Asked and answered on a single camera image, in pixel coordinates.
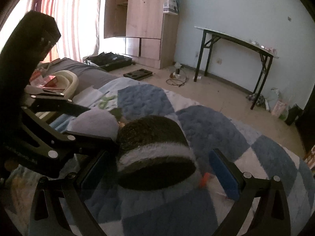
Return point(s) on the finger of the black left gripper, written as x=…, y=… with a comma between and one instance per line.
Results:
x=40, y=100
x=46, y=151

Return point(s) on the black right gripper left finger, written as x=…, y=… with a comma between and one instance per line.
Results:
x=47, y=216

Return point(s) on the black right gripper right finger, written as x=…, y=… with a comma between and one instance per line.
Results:
x=272, y=214

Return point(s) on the red cardboard box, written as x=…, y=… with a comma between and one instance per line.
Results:
x=46, y=81

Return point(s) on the lavender plush ball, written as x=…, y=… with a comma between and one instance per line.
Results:
x=95, y=122

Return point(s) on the red clear tube box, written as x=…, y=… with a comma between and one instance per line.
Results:
x=205, y=178

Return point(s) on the black white striped plush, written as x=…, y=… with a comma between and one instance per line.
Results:
x=153, y=154

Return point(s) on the cream plastic basin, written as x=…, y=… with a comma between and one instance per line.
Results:
x=71, y=80

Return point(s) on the blue white checkered rug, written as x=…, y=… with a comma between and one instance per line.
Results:
x=186, y=209

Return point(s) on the green plush toy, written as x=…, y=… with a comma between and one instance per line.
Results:
x=107, y=102

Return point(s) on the open black suitcase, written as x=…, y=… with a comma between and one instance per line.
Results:
x=109, y=61

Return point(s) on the pink curtain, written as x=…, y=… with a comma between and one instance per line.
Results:
x=78, y=23

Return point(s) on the black foam tray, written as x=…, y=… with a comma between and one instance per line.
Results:
x=138, y=74

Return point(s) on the bags pile by door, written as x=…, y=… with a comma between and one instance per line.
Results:
x=278, y=105

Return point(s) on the wooden wardrobe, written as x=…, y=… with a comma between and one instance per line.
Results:
x=140, y=29

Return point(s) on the white bag on wardrobe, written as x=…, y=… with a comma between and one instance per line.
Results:
x=171, y=7

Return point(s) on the black folding table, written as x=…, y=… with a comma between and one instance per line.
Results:
x=240, y=58

